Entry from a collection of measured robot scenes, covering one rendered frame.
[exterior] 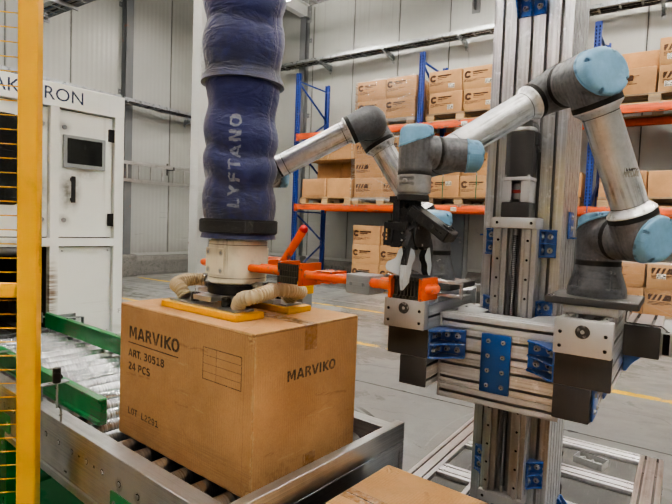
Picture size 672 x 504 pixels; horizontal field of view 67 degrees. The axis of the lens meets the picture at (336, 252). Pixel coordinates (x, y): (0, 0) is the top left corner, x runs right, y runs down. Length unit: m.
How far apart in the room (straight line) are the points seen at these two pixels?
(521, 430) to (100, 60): 10.59
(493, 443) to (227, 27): 1.49
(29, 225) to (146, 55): 10.54
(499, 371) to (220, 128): 1.06
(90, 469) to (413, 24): 10.53
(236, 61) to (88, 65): 9.86
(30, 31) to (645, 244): 1.68
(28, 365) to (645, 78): 7.95
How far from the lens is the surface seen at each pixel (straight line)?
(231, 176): 1.44
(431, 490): 1.46
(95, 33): 11.54
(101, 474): 1.61
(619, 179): 1.42
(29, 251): 1.67
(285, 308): 1.47
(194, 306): 1.48
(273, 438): 1.33
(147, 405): 1.63
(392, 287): 1.14
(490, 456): 1.87
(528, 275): 1.68
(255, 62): 1.50
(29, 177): 1.67
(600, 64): 1.37
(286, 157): 1.73
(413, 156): 1.13
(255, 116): 1.48
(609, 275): 1.55
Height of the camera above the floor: 1.21
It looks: 3 degrees down
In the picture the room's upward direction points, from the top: 2 degrees clockwise
